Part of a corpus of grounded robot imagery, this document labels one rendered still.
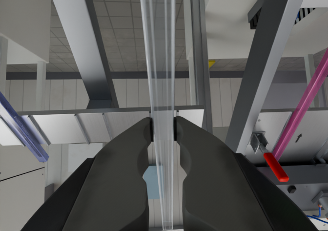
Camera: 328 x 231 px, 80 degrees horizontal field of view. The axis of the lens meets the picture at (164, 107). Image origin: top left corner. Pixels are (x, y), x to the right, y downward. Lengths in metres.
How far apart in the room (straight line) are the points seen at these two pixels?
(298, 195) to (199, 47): 0.48
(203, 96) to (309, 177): 0.33
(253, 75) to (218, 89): 3.19
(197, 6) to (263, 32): 0.42
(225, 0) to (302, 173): 0.52
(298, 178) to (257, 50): 0.31
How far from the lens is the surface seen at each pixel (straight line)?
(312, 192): 0.60
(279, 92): 4.03
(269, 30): 0.34
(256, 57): 0.37
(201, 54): 0.68
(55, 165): 3.55
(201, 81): 0.64
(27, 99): 3.77
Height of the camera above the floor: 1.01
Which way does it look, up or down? 7 degrees down
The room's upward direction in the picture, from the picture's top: 178 degrees clockwise
